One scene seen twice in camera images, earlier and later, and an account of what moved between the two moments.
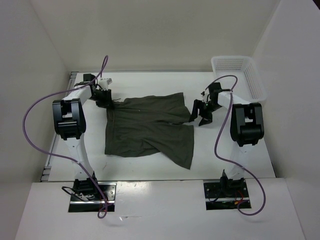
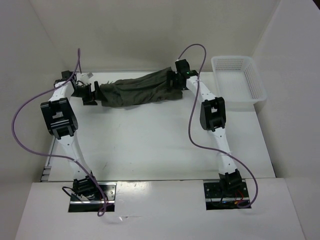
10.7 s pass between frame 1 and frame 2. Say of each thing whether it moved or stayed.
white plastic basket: stayed
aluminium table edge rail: stayed
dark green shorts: moved
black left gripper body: moved
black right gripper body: moved
